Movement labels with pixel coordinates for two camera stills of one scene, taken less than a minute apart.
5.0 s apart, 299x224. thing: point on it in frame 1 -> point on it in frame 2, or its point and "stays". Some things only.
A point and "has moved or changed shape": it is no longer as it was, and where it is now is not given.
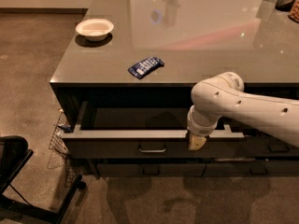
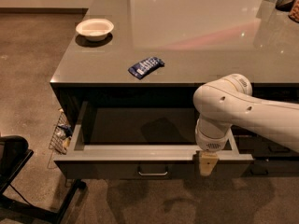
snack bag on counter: [294, 12] stays
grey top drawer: [142, 130] has moved or changed shape
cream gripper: [202, 131] -> [212, 144]
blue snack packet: [145, 66] stays
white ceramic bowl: [94, 30] stays
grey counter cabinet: [123, 84] stays
